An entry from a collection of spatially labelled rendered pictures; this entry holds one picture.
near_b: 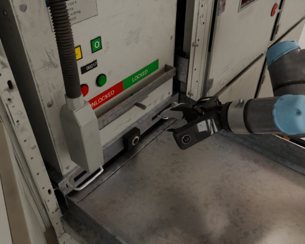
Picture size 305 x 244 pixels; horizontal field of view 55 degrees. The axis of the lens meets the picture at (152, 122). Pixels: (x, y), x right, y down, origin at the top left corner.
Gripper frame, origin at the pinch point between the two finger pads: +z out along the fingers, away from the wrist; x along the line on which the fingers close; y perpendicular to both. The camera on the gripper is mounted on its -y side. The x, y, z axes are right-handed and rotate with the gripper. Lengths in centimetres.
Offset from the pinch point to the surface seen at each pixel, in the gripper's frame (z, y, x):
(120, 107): 7.6, -5.7, 8.6
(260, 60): 19, 94, -16
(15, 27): -1.5, -25.0, 34.5
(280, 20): 10, 110, -2
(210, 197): -6.1, -0.8, -23.6
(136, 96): 7.4, 0.5, 8.9
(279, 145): -14.9, 27.0, -24.3
